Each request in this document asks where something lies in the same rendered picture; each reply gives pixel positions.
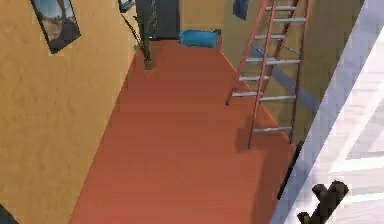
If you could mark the framed landscape picture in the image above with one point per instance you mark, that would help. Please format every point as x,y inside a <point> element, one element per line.
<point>57,23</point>

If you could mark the blue wall picture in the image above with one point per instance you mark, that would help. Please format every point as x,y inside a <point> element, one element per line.
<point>240,8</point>

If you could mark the blue cylinder bin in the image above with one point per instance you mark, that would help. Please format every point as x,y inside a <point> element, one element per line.
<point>199,38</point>

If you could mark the red step ladder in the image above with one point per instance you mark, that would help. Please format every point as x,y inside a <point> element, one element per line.
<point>263,61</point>

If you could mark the dark house plant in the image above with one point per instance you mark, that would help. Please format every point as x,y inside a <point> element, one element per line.
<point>145,40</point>

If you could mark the dark blue flat shape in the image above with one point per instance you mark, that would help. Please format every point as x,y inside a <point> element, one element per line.
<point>6,216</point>

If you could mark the dark grey room door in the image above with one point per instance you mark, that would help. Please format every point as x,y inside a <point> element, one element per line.
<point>165,18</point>

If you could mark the small dark framed picture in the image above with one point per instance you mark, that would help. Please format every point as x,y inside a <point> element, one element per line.
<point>125,4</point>

